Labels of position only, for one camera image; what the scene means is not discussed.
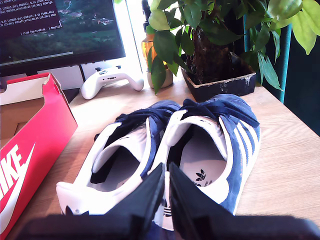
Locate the black rectangular planter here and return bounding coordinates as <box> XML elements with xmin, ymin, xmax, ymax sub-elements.
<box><xmin>180</xmin><ymin>53</ymin><xmax>258</xmax><ymax>103</ymax></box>

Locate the black monitor stand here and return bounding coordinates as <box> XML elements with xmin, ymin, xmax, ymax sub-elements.
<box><xmin>62</xmin><ymin>87</ymin><xmax>81</xmax><ymax>105</ymax></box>

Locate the green leafy potted plant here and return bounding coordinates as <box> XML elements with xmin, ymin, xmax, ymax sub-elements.
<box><xmin>147</xmin><ymin>0</ymin><xmax>320</xmax><ymax>95</ymax></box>

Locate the white game controller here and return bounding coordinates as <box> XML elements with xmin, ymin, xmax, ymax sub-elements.
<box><xmin>80</xmin><ymin>65</ymin><xmax>145</xmax><ymax>100</ymax></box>

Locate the small white ceramic pot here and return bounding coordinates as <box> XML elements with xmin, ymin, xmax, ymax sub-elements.
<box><xmin>146</xmin><ymin>67</ymin><xmax>174</xmax><ymax>89</ymax></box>

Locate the black computer monitor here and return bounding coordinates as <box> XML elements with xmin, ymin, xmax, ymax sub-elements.
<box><xmin>0</xmin><ymin>0</ymin><xmax>127</xmax><ymax>77</ymax></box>

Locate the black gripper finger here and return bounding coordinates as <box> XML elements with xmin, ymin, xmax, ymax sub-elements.
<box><xmin>169</xmin><ymin>161</ymin><xmax>237</xmax><ymax>240</ymax></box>
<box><xmin>104</xmin><ymin>162</ymin><xmax>167</xmax><ymax>240</ymax></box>

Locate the red Nike shoebox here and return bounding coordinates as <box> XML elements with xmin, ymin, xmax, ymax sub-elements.
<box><xmin>0</xmin><ymin>71</ymin><xmax>79</xmax><ymax>240</ymax></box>

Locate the amber glass pump bottle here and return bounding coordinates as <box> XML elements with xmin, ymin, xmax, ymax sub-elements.
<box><xmin>140</xmin><ymin>0</ymin><xmax>168</xmax><ymax>67</ymax></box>

